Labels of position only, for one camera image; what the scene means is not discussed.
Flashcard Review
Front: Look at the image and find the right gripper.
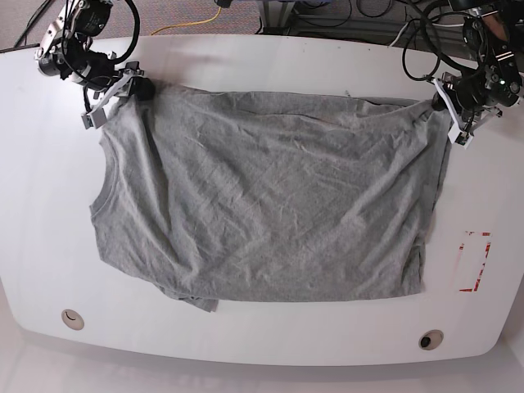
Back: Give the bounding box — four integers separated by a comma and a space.
81, 61, 156, 117

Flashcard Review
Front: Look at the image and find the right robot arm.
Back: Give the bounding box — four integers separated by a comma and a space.
35, 1, 156, 129

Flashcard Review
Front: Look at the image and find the yellow cable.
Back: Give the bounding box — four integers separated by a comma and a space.
151, 0, 224, 37

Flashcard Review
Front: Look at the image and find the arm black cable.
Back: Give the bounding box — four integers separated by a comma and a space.
401, 0, 472, 83
97, 0, 141, 69

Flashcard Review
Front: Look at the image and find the aluminium frame rail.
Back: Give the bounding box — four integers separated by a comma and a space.
255, 1, 472, 58

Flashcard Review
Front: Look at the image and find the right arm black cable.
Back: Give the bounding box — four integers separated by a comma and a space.
97, 0, 141, 69

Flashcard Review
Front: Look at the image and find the white cable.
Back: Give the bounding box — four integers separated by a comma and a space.
388, 18, 468, 48

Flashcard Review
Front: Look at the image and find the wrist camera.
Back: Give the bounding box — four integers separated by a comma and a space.
81, 109, 107, 129
448, 125, 474, 149

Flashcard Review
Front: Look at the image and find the table cable grommet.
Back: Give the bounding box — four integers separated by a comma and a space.
418, 330, 444, 351
61, 309, 85, 331

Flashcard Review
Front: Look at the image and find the left table cable grommet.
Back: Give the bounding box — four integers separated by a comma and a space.
61, 309, 85, 331

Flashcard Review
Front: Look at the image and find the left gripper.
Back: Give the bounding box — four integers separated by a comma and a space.
431, 72, 503, 135

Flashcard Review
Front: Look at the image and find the right table cable grommet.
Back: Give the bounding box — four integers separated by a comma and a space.
418, 330, 444, 351

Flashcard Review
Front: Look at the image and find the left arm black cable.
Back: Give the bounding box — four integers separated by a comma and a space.
401, 0, 472, 83

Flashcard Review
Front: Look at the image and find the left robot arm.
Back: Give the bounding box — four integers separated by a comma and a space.
420, 1, 523, 146

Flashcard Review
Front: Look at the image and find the red tape rectangle marking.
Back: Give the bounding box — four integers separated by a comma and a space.
453, 231, 492, 293

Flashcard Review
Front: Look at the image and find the black cable on floor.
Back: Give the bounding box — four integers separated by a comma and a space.
11, 0, 54, 48

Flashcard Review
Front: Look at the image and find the grey Hugging Face t-shirt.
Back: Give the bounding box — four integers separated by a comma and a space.
91, 85, 451, 311

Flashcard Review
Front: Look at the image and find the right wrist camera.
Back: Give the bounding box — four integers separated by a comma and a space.
81, 109, 107, 129

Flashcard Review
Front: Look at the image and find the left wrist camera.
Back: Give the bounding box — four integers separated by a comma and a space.
448, 125, 474, 149

